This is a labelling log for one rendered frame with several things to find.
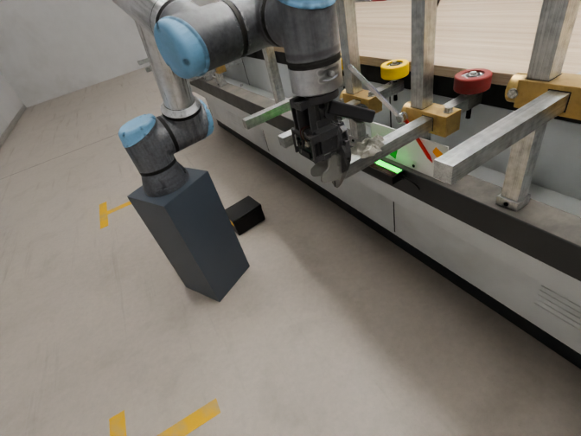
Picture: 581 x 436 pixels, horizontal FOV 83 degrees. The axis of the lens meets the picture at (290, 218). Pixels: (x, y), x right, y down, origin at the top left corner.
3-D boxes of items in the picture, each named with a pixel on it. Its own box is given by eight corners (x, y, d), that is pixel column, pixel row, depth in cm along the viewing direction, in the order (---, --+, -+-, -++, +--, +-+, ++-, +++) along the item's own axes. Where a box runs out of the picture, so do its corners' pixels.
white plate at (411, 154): (443, 183, 82) (447, 147, 76) (372, 152, 101) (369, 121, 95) (445, 182, 82) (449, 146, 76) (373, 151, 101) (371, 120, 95)
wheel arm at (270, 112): (249, 131, 108) (245, 119, 105) (245, 130, 110) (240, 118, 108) (352, 85, 120) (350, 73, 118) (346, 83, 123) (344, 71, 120)
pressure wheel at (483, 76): (471, 127, 81) (477, 80, 74) (443, 120, 87) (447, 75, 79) (493, 115, 83) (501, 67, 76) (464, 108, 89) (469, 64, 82)
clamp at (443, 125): (444, 137, 75) (446, 117, 72) (399, 124, 85) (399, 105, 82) (461, 128, 77) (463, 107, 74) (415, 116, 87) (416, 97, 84)
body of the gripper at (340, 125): (295, 155, 67) (283, 95, 59) (329, 138, 69) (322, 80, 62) (316, 168, 61) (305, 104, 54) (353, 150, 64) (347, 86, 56)
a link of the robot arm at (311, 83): (320, 52, 60) (354, 56, 53) (323, 79, 63) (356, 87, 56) (277, 67, 57) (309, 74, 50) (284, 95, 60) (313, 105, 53)
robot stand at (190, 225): (220, 302, 160) (163, 206, 124) (186, 287, 174) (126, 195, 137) (250, 266, 175) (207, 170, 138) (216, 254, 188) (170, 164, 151)
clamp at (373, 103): (367, 118, 94) (367, 100, 91) (338, 108, 104) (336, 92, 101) (384, 109, 96) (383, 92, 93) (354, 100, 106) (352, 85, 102)
